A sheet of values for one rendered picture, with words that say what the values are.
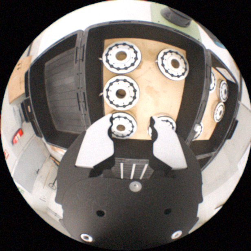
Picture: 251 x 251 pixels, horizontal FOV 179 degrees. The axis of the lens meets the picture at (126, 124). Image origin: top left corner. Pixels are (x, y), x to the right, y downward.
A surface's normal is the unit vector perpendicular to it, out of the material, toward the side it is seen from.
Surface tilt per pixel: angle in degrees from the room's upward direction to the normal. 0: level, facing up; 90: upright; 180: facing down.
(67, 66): 0
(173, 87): 0
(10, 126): 90
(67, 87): 0
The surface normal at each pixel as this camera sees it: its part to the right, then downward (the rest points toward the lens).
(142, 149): 0.04, -0.84
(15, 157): 1.00, 0.08
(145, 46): -0.07, 0.54
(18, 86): 0.96, 0.19
